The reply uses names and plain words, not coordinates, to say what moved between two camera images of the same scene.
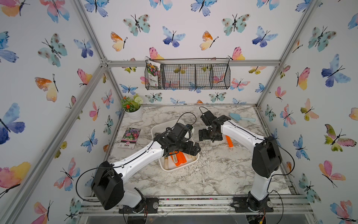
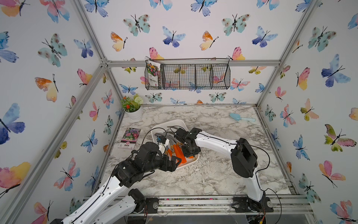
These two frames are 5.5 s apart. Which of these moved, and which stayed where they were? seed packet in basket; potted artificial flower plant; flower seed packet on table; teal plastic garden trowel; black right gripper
Moved: black right gripper
Stayed: seed packet in basket; teal plastic garden trowel; potted artificial flower plant; flower seed packet on table
